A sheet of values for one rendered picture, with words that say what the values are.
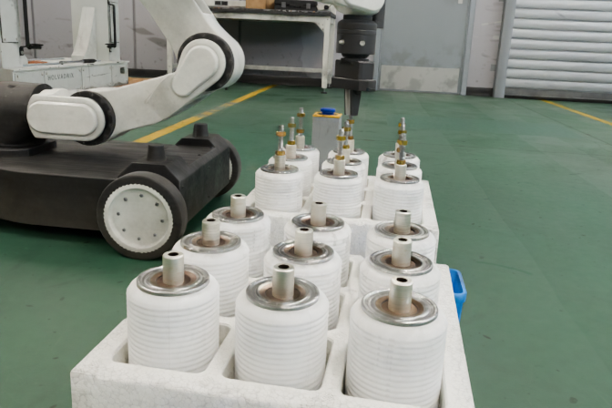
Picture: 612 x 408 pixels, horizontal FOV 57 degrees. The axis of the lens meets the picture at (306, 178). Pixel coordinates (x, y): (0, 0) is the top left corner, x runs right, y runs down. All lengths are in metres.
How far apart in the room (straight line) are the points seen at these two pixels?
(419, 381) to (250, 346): 0.16
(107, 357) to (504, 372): 0.63
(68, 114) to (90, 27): 3.19
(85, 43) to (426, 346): 4.29
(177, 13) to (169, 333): 1.00
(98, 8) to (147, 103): 3.29
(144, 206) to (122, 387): 0.75
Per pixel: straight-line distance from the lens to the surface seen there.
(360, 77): 1.26
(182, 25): 1.46
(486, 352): 1.05
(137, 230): 1.33
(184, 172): 1.37
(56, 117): 1.57
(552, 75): 6.40
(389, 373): 0.56
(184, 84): 1.41
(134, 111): 1.52
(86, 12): 4.78
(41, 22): 7.27
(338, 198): 1.06
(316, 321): 0.56
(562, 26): 6.41
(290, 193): 1.09
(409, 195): 1.06
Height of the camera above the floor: 0.51
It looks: 14 degrees down
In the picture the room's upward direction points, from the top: 3 degrees clockwise
